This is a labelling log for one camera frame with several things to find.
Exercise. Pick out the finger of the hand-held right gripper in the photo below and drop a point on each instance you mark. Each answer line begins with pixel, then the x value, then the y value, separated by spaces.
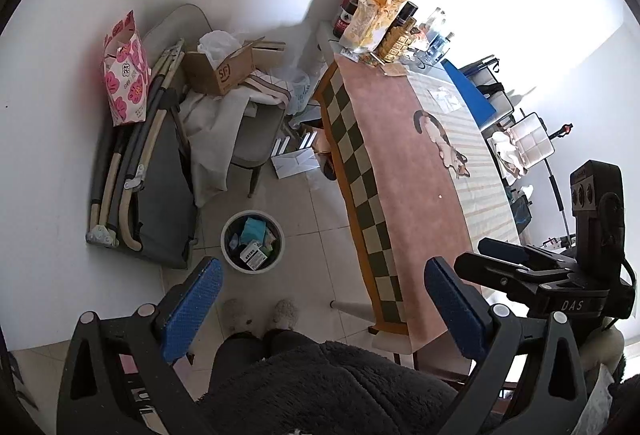
pixel 505 251
pixel 495 271

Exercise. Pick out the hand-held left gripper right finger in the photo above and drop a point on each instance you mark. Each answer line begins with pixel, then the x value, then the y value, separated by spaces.
pixel 457 310

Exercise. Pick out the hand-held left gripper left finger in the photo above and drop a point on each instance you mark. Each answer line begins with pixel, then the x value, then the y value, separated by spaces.
pixel 192 310

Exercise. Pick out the white round bin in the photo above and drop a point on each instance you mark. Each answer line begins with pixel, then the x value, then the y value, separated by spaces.
pixel 227 260

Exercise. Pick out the cream printed box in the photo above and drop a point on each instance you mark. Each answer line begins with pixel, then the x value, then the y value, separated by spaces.
pixel 252 257

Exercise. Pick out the teal green packet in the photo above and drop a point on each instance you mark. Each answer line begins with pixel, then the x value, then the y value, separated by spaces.
pixel 252 229

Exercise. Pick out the person's right forearm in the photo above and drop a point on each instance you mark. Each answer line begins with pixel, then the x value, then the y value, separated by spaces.
pixel 607 347

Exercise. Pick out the white power strip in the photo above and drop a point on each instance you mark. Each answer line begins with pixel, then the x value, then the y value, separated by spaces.
pixel 557 243

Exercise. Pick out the fuzzy beige slipper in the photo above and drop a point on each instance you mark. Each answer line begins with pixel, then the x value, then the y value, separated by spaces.
pixel 237 315
pixel 284 314

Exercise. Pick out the metal pole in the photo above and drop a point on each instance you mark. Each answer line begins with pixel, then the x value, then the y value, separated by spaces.
pixel 557 195

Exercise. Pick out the striped table cloth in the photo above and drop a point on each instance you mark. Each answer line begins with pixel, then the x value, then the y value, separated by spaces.
pixel 480 200

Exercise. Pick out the reddish wooden chair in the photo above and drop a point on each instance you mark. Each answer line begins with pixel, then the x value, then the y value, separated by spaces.
pixel 440 367

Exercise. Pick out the person's left leg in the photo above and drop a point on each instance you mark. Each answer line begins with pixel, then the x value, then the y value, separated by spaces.
pixel 235 360

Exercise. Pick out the person's leg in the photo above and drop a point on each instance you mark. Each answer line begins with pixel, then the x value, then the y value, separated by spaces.
pixel 287 340
pixel 235 360

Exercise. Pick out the person's right leg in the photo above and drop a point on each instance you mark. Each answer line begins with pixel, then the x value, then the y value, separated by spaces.
pixel 287 340

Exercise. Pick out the white table leg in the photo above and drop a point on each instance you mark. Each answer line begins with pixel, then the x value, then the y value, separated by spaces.
pixel 350 307

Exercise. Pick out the red black tool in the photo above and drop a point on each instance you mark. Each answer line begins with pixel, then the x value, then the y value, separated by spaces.
pixel 562 131

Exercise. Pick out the table with pink cloth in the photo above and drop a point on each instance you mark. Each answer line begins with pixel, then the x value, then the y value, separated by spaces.
pixel 400 215

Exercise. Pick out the white compartment box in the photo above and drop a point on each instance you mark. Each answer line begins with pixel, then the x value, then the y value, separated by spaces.
pixel 530 140

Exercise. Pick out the grey folded cot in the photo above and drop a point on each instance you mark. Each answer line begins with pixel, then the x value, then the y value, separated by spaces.
pixel 160 195

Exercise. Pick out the person's dark fuzzy robe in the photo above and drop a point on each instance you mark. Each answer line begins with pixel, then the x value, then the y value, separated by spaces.
pixel 340 390

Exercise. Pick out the clear plastic sheet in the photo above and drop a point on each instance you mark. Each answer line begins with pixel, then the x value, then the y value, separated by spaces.
pixel 442 97

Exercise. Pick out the beige draped cloth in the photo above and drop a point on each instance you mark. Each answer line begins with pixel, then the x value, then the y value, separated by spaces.
pixel 210 135

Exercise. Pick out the white flat box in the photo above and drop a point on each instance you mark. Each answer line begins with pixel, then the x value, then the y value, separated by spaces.
pixel 295 164

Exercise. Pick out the grey chair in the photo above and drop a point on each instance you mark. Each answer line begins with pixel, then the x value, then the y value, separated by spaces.
pixel 260 135

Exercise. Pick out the brown card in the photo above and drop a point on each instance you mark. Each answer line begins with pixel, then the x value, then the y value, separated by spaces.
pixel 395 69

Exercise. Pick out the clear water bottle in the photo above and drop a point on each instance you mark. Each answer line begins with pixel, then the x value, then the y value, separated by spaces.
pixel 440 46

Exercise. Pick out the striped towel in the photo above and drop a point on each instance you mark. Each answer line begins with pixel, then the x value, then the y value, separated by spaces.
pixel 267 87

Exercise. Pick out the cardboard box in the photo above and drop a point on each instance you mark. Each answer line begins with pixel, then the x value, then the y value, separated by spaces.
pixel 225 72

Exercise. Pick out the pink flower print bag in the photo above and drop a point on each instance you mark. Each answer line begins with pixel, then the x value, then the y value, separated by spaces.
pixel 125 80

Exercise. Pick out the clear plastic bag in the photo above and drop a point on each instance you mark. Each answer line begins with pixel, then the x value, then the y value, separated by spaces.
pixel 300 90

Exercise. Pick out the yellow snack bag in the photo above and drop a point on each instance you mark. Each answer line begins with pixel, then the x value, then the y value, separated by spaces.
pixel 370 22

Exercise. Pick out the white plastic bag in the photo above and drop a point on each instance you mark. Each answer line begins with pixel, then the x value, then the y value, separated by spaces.
pixel 217 45

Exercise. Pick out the dark sauce bottle red label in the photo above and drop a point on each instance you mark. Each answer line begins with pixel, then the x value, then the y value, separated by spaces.
pixel 347 17

